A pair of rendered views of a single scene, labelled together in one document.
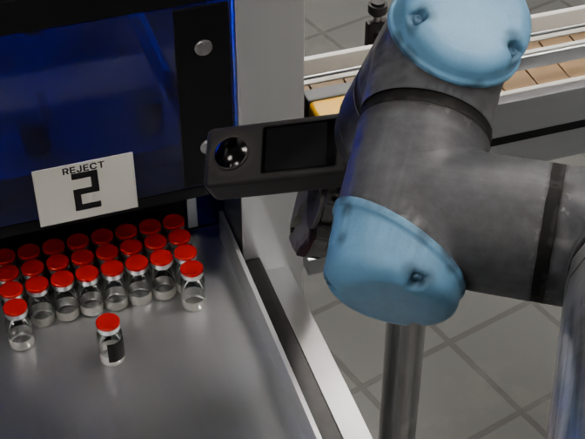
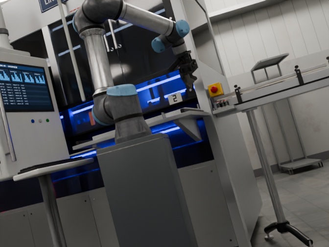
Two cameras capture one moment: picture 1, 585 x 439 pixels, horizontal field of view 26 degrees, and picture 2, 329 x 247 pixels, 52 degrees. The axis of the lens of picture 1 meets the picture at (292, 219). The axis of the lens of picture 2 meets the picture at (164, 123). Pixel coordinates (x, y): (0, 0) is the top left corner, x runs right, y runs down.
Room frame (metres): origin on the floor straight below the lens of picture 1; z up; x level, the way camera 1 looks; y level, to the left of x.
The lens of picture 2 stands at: (-0.85, -1.03, 0.71)
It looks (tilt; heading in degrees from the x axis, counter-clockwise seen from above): 5 degrees up; 38
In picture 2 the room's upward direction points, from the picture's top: 15 degrees counter-clockwise
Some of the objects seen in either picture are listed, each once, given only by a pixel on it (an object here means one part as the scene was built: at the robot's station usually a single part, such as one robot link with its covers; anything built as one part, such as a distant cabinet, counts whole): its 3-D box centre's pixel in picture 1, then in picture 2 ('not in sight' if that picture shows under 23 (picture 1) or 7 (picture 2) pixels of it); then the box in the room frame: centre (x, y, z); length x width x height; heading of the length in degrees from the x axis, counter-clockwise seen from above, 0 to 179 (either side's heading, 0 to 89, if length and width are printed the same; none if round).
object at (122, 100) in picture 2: not in sight; (123, 101); (0.12, -0.08, 0.96); 0.13 x 0.12 x 0.14; 75
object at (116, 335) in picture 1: (110, 341); not in sight; (0.76, 0.16, 0.90); 0.02 x 0.02 x 0.04
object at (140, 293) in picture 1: (102, 287); not in sight; (0.83, 0.17, 0.90); 0.18 x 0.02 x 0.05; 108
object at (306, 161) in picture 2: not in sight; (284, 114); (3.97, 0.66, 0.80); 0.59 x 0.48 x 1.59; 33
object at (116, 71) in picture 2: not in sight; (85, 53); (0.67, 0.69, 1.50); 0.47 x 0.01 x 0.59; 108
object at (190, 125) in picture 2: not in sight; (188, 131); (0.69, 0.04, 0.79); 0.34 x 0.03 x 0.13; 18
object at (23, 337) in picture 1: (18, 324); not in sight; (0.78, 0.24, 0.90); 0.02 x 0.02 x 0.05
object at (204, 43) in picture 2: not in sight; (201, 32); (1.35, 0.16, 1.50); 0.85 x 0.01 x 0.59; 18
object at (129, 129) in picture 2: not in sight; (131, 129); (0.12, -0.09, 0.84); 0.15 x 0.15 x 0.10
